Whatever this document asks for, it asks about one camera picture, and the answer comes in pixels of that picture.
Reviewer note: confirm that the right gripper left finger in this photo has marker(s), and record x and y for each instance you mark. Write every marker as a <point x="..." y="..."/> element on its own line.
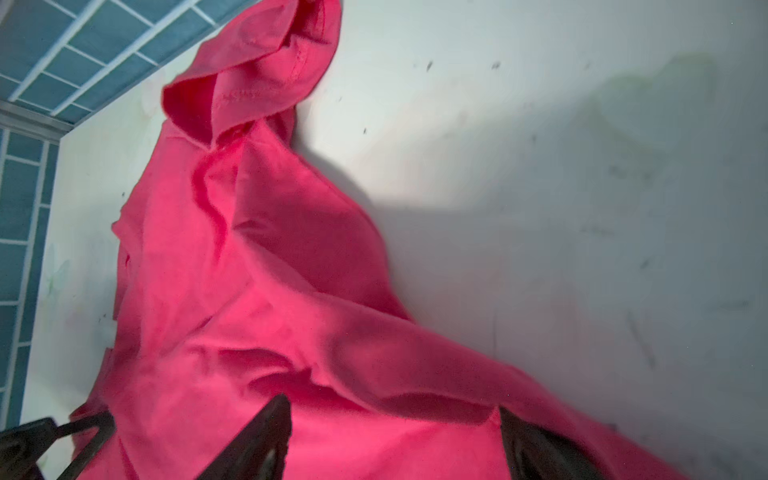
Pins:
<point x="259" y="450"/>

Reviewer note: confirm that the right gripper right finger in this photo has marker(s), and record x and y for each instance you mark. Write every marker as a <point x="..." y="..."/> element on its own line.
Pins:
<point x="533" y="453"/>

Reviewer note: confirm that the pink t shirt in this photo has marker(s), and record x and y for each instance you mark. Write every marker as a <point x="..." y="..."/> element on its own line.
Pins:
<point x="244" y="273"/>

